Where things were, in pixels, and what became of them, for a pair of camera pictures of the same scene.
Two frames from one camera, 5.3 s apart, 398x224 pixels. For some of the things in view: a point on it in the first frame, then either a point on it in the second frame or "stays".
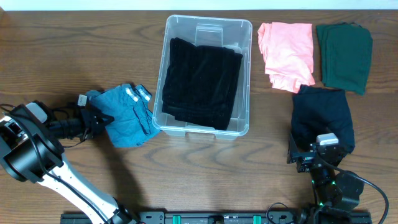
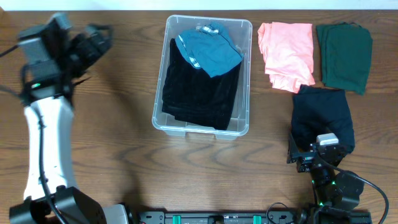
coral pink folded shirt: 287,49 stays
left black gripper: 87,123 -> 94,40
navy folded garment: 316,111 stays
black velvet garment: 200,84 stays
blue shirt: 134,122 -> 208,48
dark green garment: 346,52 stays
